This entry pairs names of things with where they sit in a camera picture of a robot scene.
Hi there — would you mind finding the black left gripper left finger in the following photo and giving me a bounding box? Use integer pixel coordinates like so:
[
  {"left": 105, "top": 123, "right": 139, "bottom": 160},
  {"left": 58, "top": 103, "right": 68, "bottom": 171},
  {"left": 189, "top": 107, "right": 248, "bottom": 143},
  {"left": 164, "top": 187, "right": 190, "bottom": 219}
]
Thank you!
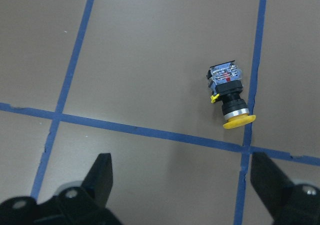
[{"left": 81, "top": 153, "right": 113, "bottom": 208}]

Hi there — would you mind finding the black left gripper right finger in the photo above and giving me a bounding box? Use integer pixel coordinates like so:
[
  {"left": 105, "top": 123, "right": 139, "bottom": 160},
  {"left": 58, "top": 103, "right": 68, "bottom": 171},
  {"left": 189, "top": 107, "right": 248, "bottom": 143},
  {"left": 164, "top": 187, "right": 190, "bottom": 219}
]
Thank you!
[{"left": 250, "top": 152, "right": 295, "bottom": 220}]

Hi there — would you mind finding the yellow push button switch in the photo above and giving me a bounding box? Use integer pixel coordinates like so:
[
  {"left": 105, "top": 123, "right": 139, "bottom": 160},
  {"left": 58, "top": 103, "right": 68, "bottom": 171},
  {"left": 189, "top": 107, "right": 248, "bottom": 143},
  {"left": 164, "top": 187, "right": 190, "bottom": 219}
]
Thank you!
[{"left": 206, "top": 60, "right": 256, "bottom": 130}]

